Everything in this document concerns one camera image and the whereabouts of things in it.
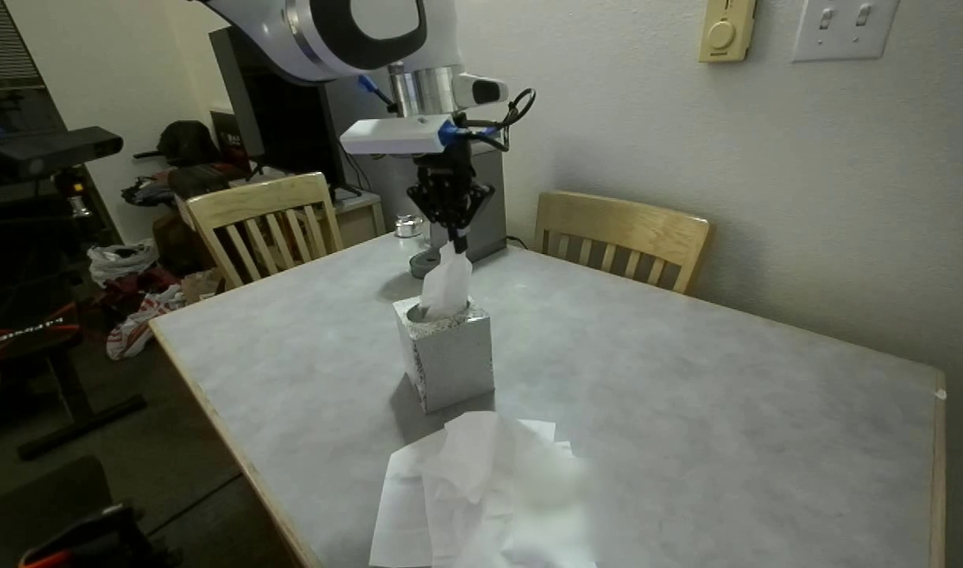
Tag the red and black bag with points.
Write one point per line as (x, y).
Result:
(80, 536)

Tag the crumpled white tissue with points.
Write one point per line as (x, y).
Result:
(505, 452)

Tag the white light switch plate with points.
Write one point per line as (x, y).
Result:
(844, 25)

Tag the small clear glass jar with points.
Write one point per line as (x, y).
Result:
(406, 227)

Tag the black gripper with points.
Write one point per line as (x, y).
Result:
(450, 185)

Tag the black camera on stand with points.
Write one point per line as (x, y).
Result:
(49, 151)

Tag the grey metal box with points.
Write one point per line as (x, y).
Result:
(490, 216)

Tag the silver cube tissue box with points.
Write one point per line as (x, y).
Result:
(450, 359)

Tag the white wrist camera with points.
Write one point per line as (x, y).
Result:
(394, 135)

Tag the black cap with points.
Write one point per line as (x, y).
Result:
(185, 140)

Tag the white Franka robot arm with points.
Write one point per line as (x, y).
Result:
(332, 31)

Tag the wooden slat-back chair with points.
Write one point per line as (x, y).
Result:
(623, 238)
(268, 224)

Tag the white tissue sheet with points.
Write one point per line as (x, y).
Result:
(446, 286)

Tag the pile of white tissues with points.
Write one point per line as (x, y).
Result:
(416, 526)

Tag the black desk stand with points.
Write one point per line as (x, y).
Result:
(71, 396)

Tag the pile of clothes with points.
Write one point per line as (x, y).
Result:
(148, 305)

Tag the black flat monitor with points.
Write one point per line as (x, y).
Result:
(278, 126)

